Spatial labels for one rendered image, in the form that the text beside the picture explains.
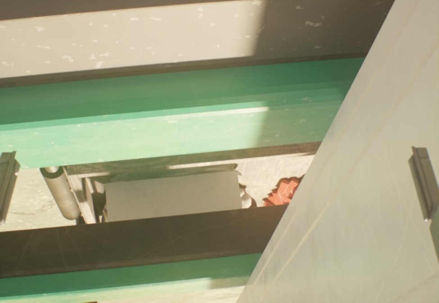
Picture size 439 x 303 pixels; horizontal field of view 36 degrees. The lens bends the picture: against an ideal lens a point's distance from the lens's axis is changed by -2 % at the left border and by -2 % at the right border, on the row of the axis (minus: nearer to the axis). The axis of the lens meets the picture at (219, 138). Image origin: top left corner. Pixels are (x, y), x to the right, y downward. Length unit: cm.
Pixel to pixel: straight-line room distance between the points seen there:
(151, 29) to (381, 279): 9
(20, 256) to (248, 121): 23
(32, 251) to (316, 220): 21
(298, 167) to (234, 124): 83
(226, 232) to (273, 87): 22
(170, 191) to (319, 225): 66
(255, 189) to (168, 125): 90
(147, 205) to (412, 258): 74
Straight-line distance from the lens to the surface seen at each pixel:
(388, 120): 17
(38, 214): 303
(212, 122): 20
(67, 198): 110
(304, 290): 28
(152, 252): 40
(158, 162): 86
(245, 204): 107
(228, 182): 90
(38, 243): 41
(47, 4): 17
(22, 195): 280
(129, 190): 90
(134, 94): 19
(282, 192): 109
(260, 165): 100
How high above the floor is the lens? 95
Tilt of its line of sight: 23 degrees down
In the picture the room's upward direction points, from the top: 172 degrees clockwise
